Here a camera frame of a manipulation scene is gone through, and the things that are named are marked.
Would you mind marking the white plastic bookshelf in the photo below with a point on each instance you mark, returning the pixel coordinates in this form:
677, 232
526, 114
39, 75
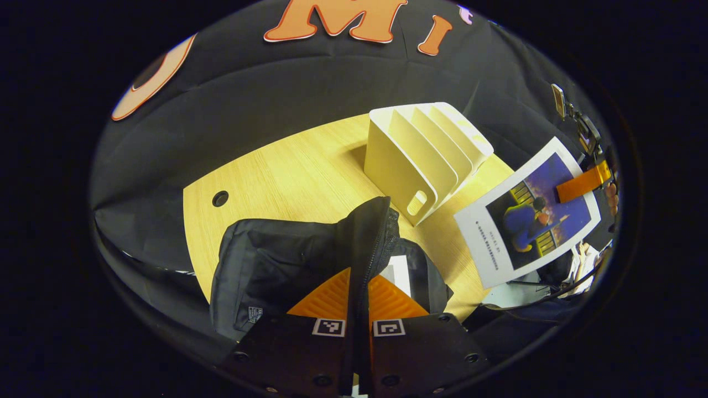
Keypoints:
409, 160

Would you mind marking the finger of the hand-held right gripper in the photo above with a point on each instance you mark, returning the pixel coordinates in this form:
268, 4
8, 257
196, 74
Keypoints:
583, 182

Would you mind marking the white grey cover book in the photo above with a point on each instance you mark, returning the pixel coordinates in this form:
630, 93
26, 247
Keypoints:
398, 273

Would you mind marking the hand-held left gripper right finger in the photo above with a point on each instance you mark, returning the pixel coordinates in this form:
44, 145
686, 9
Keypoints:
426, 354

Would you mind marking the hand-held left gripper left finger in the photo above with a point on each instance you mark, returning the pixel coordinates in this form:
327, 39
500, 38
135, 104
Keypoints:
293, 354

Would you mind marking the blue cover book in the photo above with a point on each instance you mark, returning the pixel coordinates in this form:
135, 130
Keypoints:
531, 215

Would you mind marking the black schoolbag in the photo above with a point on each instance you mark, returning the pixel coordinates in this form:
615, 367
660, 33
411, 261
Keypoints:
276, 260

